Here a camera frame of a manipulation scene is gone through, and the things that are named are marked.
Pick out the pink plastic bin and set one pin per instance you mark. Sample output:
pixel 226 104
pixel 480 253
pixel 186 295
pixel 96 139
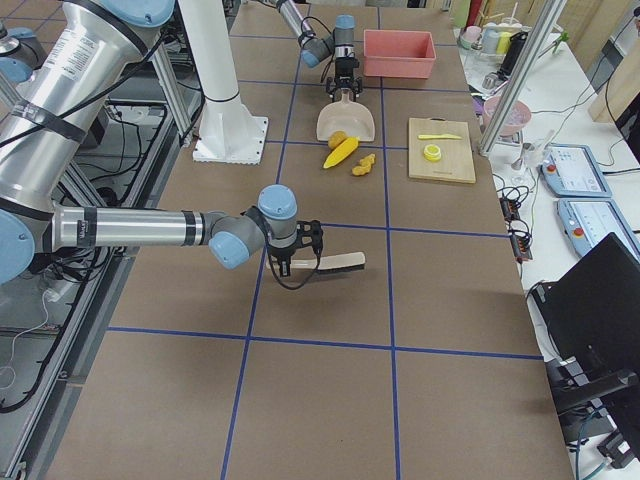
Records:
pixel 398 54

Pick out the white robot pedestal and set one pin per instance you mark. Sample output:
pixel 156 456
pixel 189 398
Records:
pixel 228 132

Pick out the yellow toy corn cob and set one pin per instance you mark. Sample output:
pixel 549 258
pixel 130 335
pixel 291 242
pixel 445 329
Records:
pixel 341 152

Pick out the blue teach pendant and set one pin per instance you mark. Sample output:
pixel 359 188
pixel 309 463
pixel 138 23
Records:
pixel 588 221
pixel 572 171

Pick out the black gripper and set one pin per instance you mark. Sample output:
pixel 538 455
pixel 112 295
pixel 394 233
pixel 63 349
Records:
pixel 344 69
pixel 281 253

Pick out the lower blue teach pendant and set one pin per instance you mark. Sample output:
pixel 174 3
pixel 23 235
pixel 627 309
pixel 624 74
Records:
pixel 588 221

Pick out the yellow plastic knife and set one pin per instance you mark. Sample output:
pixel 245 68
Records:
pixel 445 136

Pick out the beige plastic dustpan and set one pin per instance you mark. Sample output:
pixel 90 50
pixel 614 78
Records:
pixel 345 115

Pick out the beige hand brush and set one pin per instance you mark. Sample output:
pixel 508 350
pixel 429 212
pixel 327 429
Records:
pixel 332 263

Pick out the wooden cutting board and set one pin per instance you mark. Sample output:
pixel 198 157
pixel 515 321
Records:
pixel 457 163

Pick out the tan toy ginger root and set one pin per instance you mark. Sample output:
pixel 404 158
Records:
pixel 364 165

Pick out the upper blue teach pendant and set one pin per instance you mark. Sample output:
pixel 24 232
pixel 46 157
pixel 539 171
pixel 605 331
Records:
pixel 572 171

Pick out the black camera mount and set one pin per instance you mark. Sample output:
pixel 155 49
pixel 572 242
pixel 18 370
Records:
pixel 310 235

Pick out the yellow lemon slices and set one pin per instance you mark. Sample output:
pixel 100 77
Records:
pixel 432 153

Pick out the brown toy potato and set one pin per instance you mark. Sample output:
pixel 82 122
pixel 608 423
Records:
pixel 336 138

